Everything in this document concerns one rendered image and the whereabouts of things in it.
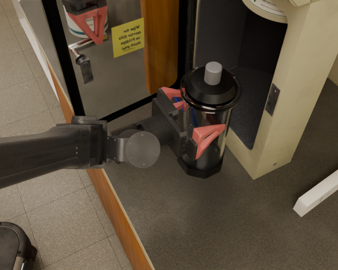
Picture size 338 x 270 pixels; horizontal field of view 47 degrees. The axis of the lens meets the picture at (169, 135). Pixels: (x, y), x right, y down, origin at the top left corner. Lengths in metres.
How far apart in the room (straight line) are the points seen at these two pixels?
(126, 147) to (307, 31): 0.32
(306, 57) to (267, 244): 0.40
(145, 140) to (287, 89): 0.28
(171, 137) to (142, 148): 0.11
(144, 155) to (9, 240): 1.21
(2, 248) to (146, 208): 0.95
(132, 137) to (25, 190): 1.58
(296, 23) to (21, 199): 1.72
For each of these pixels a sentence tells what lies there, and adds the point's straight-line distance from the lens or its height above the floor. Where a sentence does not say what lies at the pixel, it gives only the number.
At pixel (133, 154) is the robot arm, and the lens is 0.58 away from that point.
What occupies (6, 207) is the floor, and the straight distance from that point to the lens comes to 2.11.
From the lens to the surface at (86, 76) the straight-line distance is 0.82.
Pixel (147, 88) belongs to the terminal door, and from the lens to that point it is 0.97.
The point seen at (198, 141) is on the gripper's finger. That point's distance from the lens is 0.66.
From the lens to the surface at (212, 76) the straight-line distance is 0.66.
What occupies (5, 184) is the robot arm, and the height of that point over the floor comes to 1.39.
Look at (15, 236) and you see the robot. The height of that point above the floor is 0.24.
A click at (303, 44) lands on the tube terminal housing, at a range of 0.66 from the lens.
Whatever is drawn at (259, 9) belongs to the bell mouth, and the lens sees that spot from 0.73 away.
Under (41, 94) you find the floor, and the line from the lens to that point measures 2.54.
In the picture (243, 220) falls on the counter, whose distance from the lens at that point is 0.88.
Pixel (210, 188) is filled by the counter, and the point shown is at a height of 0.94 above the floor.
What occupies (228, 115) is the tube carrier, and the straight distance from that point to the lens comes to 0.70.
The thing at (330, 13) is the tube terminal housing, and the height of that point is 1.38.
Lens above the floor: 1.72
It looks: 52 degrees down
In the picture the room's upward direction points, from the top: straight up
